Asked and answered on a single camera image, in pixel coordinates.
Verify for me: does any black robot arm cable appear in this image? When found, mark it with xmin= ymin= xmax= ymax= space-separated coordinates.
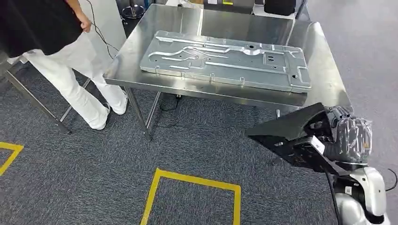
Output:
xmin=385 ymin=168 xmax=398 ymax=192

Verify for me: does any person's hand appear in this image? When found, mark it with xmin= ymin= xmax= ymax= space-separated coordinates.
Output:
xmin=79 ymin=13 xmax=92 ymax=34

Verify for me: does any black round stand base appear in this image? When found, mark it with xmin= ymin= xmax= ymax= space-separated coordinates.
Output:
xmin=121 ymin=0 xmax=146 ymax=20

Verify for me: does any person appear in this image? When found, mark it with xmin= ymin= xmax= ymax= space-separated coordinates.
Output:
xmin=0 ymin=0 xmax=129 ymax=131

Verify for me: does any stainless steel table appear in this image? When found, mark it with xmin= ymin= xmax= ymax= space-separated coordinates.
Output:
xmin=103 ymin=3 xmax=354 ymax=142

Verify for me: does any black cable under table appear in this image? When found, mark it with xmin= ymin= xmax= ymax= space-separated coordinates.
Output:
xmin=155 ymin=94 xmax=184 ymax=129

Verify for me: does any black plastic plate with cutouts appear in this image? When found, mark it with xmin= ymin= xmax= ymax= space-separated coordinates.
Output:
xmin=244 ymin=102 xmax=346 ymax=178

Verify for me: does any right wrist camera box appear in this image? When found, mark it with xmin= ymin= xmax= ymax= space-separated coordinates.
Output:
xmin=310 ymin=135 xmax=326 ymax=155

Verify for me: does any stamped grey metal panel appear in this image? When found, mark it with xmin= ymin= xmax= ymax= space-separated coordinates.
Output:
xmin=139 ymin=30 xmax=313 ymax=94

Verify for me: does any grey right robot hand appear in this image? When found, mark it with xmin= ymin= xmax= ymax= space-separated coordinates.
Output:
xmin=323 ymin=105 xmax=374 ymax=165

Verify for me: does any thin black cable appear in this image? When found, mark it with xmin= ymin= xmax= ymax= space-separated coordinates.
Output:
xmin=85 ymin=0 xmax=121 ymax=60

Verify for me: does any black box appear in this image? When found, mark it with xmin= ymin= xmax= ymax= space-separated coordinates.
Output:
xmin=264 ymin=0 xmax=297 ymax=16

